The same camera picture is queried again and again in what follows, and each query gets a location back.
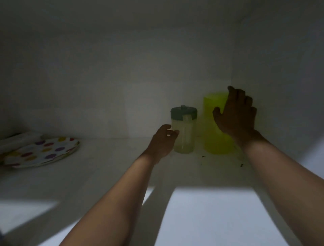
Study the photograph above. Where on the person's right thumb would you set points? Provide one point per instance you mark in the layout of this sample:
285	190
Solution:
217	115

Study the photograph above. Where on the clear jug with teal lid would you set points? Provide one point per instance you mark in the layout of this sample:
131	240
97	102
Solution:
184	131

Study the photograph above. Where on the person's right forearm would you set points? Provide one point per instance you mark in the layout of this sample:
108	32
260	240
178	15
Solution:
288	182

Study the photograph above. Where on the white polka-dot plate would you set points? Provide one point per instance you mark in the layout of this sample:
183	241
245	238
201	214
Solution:
43	151

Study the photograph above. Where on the yellow-green plastic container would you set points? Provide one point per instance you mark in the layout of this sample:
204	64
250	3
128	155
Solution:
215	142

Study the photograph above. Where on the person's left hand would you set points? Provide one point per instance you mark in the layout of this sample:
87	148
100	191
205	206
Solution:
159	145

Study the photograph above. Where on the person's right little finger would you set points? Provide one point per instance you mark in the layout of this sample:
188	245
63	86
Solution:
253	113

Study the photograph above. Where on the person's right hand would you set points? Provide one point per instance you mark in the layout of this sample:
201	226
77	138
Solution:
236	119

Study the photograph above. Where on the person's right middle finger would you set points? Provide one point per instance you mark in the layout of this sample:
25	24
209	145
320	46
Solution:
241	98

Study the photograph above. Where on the person's left fingers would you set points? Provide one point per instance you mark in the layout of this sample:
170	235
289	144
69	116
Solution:
170	132

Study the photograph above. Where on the person's left forearm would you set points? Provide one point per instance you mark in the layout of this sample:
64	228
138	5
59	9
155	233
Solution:
114	202

